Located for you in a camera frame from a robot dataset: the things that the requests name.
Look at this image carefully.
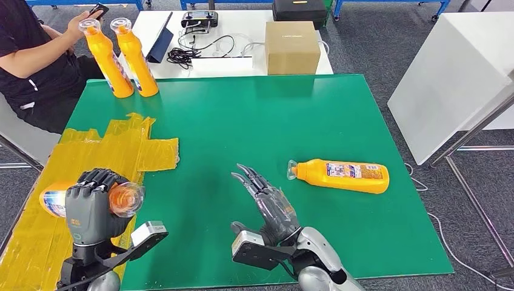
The person's right hand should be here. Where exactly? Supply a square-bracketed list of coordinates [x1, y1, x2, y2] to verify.
[66, 10, 106, 41]

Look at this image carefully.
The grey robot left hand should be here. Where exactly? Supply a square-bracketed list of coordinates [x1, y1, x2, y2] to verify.
[65, 169, 136, 246]

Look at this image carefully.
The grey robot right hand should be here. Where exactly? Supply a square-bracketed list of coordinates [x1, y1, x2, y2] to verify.
[230, 162, 302, 247]

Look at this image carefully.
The black smartphone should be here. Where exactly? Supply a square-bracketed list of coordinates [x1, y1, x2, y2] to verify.
[87, 2, 110, 21]

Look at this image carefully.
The orange plastic bottle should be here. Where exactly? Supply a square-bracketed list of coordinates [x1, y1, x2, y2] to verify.
[39, 181, 145, 219]
[109, 18, 159, 98]
[78, 18, 135, 99]
[286, 158, 390, 195]

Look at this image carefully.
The blue metal rack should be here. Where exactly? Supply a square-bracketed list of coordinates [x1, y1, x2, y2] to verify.
[24, 0, 153, 12]
[332, 0, 453, 23]
[179, 0, 274, 12]

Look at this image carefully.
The yellow tape sheet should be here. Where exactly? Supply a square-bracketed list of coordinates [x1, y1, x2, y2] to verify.
[0, 113, 180, 291]

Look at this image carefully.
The person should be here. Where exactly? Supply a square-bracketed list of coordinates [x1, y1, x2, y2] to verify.
[0, 0, 106, 135]

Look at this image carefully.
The dark blue tablet case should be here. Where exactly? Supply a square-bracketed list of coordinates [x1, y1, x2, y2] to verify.
[145, 11, 174, 64]

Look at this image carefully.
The grey chair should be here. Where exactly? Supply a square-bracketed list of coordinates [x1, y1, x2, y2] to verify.
[0, 94, 62, 173]

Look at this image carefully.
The black remote controller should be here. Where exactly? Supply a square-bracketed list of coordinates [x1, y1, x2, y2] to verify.
[181, 10, 219, 35]

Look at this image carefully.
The brown cardboard box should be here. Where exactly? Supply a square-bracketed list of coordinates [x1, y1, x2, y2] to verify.
[264, 21, 322, 76]

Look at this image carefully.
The black hard case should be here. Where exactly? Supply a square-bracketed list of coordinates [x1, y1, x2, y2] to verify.
[272, 0, 328, 30]

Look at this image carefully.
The white side table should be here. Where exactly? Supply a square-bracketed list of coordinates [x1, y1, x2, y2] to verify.
[387, 12, 514, 166]

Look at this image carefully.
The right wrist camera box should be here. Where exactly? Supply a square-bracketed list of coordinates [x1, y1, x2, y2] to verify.
[231, 230, 298, 271]

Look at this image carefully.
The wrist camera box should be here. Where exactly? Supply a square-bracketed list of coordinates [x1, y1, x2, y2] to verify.
[80, 221, 170, 278]
[231, 230, 298, 271]

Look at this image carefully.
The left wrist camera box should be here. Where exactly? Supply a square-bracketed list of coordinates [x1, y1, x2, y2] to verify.
[80, 221, 170, 278]

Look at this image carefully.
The black cable bundle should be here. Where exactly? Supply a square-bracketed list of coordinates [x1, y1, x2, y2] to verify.
[166, 35, 236, 71]

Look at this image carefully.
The white floor cable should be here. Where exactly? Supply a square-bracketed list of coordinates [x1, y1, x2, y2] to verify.
[403, 162, 514, 291]

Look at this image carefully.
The silver metal frame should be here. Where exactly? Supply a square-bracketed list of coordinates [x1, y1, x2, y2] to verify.
[429, 92, 514, 282]

